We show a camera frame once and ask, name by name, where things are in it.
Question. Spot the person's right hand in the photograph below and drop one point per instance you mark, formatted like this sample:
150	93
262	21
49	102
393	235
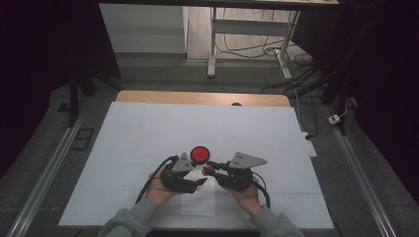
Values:
250	199

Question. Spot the metal floor rail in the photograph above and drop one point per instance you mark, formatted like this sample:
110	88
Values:
359	177
46	177

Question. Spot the black tripod stand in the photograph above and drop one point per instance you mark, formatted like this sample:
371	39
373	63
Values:
341	98
74	98

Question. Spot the black floor socket plate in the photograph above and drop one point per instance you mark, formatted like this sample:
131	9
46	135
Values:
82	139

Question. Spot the white panel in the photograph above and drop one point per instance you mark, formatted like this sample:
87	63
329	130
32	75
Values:
141	29

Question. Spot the person's left hand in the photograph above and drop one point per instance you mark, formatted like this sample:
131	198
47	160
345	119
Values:
156	192

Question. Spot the black curtain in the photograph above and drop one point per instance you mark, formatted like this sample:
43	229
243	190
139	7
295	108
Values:
388	82
33	65

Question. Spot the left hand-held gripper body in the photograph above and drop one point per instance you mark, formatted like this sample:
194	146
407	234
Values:
179	181

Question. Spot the white power strip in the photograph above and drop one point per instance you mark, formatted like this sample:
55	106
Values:
309	146

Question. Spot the small white plug adapter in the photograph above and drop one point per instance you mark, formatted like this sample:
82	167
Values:
334	119

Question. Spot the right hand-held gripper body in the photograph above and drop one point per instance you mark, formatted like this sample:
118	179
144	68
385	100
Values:
240	177

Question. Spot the white desk frame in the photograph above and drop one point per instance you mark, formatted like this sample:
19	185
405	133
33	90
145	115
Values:
212	42

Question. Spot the round red ink pad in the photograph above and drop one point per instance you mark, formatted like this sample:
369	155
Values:
200	154

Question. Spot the orange stamp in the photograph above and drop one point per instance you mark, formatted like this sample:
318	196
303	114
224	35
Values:
207	170

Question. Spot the small white paper sheet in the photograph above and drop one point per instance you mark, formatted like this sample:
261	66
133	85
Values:
197	204

